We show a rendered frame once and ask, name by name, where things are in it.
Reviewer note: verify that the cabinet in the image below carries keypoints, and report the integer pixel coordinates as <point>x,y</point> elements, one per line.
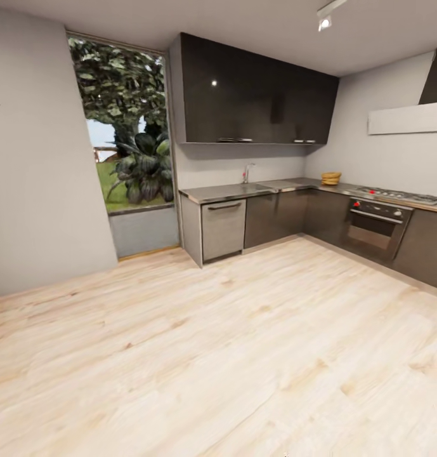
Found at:
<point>304,105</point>
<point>221,94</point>

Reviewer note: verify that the popcorn bag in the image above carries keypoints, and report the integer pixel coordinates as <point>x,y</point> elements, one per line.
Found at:
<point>330,178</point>

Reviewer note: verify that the oven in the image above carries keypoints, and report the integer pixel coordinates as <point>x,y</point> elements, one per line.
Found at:
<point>374,225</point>

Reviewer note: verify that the range hood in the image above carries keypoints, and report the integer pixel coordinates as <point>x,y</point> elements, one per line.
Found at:
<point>411,119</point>

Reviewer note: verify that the fixed window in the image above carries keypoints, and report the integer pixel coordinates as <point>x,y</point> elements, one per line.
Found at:
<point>124,94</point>

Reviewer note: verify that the drop in sink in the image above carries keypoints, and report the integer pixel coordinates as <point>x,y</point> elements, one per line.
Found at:
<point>273,184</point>

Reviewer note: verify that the dishwasher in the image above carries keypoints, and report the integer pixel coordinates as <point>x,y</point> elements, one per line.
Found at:
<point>222,228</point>

